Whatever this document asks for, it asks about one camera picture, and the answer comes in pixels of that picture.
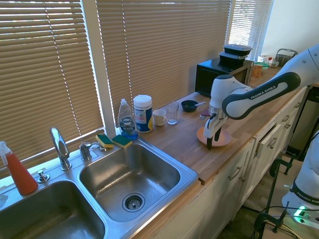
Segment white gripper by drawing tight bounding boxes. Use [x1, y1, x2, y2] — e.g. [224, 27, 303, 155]
[203, 116, 228, 150]

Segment white ceramic mug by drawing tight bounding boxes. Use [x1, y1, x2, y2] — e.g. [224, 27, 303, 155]
[152, 109, 167, 127]

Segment stainless steel double sink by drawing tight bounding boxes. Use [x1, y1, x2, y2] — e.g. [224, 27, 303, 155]
[0, 135, 199, 239]

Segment chrome sink side sprayer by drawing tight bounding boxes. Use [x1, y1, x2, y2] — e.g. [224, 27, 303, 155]
[79, 141, 108, 162]

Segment chrome sink faucet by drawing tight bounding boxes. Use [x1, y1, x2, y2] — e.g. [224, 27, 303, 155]
[49, 127, 73, 171]

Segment small chrome sink knob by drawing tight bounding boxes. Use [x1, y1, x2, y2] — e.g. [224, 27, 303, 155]
[37, 169, 50, 184]

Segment pink round plate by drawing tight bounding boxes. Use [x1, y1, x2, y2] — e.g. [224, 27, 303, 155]
[196, 126, 233, 148]

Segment dark blue bowl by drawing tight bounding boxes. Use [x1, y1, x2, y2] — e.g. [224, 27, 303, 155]
[181, 100, 199, 113]

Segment clear drinking glass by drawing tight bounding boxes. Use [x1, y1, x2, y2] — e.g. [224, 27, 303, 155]
[165, 101, 180, 125]

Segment white kitchen cabinets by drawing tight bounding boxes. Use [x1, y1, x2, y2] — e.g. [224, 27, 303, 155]
[134, 87, 311, 239]

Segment black toaster oven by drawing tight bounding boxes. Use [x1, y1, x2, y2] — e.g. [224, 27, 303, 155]
[194, 59, 255, 98]

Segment white wipes canister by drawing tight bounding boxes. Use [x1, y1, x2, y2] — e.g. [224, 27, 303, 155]
[133, 94, 154, 134]

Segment black metal clamp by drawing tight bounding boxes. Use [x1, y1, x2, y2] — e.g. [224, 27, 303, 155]
[268, 153, 298, 178]
[253, 201, 290, 239]

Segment black plastic food container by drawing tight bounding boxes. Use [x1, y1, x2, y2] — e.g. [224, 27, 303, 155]
[218, 51, 248, 67]
[223, 43, 253, 57]

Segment blue dish soap bottle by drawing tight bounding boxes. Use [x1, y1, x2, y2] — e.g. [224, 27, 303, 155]
[117, 98, 139, 140]

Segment yellow green sponge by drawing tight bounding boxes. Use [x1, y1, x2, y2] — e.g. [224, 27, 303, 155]
[95, 134, 115, 149]
[111, 134, 133, 150]

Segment small food jars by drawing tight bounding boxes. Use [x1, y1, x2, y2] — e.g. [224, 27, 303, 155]
[257, 54, 280, 68]

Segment beige window blind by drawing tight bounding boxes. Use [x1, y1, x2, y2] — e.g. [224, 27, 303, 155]
[0, 0, 105, 179]
[95, 0, 233, 128]
[228, 0, 275, 62]

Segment orange spray bottle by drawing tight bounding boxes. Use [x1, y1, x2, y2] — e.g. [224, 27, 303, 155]
[0, 141, 39, 196]

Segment wire condiment caddy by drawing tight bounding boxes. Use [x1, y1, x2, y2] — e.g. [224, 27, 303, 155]
[275, 48, 299, 68]

